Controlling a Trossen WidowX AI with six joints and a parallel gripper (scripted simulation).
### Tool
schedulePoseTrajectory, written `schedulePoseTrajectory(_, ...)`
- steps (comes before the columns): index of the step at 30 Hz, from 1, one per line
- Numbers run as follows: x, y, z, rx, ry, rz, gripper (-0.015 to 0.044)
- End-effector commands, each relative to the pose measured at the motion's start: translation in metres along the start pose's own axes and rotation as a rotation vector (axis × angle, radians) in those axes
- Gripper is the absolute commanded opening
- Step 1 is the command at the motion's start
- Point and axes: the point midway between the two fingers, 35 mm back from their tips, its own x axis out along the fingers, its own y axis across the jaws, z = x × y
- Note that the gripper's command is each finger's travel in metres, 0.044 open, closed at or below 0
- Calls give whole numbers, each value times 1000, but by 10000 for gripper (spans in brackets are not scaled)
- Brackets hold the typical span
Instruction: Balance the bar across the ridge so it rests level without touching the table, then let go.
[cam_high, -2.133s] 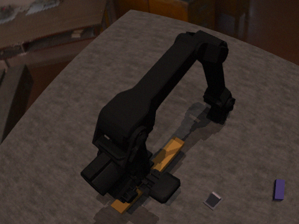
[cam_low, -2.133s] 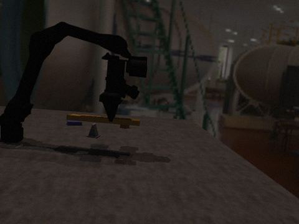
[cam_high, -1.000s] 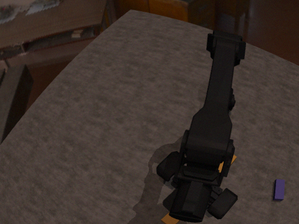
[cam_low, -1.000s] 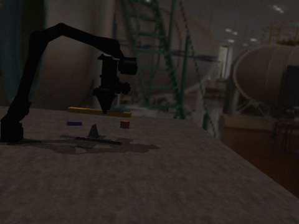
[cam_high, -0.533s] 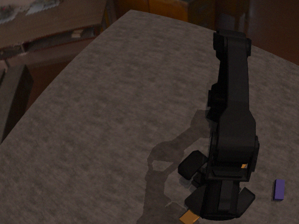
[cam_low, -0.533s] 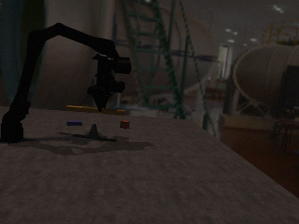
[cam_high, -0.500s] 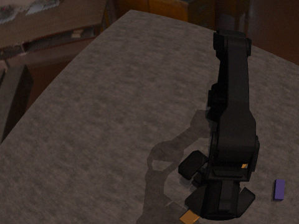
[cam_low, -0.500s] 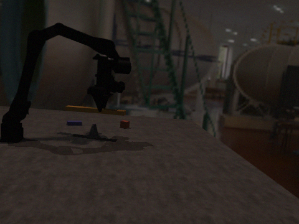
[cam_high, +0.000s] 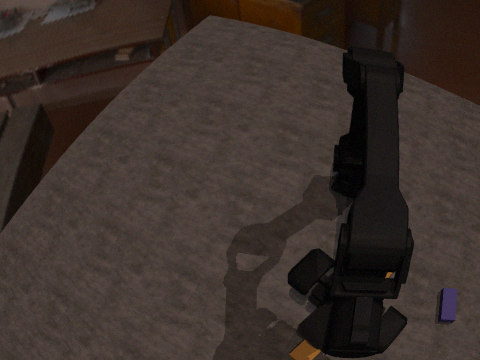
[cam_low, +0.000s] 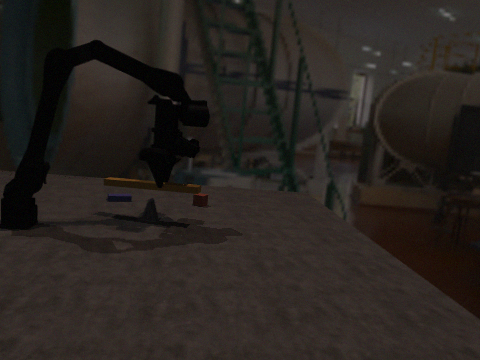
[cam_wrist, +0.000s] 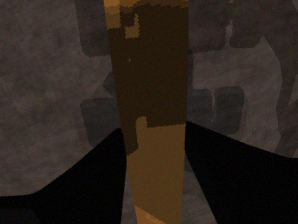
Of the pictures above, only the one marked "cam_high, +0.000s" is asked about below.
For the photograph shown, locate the purple rectangular block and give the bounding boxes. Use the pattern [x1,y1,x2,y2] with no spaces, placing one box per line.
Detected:
[438,288,458,323]

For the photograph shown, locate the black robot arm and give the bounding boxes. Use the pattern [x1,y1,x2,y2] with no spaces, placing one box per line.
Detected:
[297,46,414,359]

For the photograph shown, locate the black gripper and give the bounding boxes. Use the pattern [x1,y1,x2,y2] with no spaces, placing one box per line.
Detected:
[288,248,407,354]

